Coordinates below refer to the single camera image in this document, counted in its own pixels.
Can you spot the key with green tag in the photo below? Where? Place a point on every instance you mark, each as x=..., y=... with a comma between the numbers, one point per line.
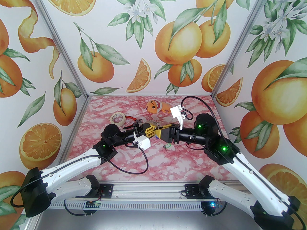
x=168, y=145

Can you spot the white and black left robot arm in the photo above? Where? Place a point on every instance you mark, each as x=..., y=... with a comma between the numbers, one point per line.
x=72, y=165

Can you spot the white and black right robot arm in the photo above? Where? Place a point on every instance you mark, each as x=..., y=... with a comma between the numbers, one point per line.
x=247, y=175

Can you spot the beige masking tape roll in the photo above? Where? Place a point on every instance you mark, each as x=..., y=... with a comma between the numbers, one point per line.
x=122, y=120

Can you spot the orange plush toy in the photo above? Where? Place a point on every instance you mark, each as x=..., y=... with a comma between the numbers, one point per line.
x=153, y=106

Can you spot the small circuit board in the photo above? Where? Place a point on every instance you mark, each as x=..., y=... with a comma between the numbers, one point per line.
x=93, y=203

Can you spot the black controller with green light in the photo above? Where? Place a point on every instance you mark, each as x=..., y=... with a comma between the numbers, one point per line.
x=211, y=206

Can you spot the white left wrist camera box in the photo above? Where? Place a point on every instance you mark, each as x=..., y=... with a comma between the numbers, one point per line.
x=142, y=142

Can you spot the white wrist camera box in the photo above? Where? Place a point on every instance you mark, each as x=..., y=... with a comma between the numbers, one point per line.
x=177, y=115
x=142, y=142

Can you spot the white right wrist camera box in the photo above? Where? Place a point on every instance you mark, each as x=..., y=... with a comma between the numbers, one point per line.
x=177, y=115

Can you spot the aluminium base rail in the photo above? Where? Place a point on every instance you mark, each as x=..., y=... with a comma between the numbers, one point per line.
x=148, y=188

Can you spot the aluminium frame post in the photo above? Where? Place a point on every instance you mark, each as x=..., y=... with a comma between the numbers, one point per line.
x=57, y=44
x=239, y=42

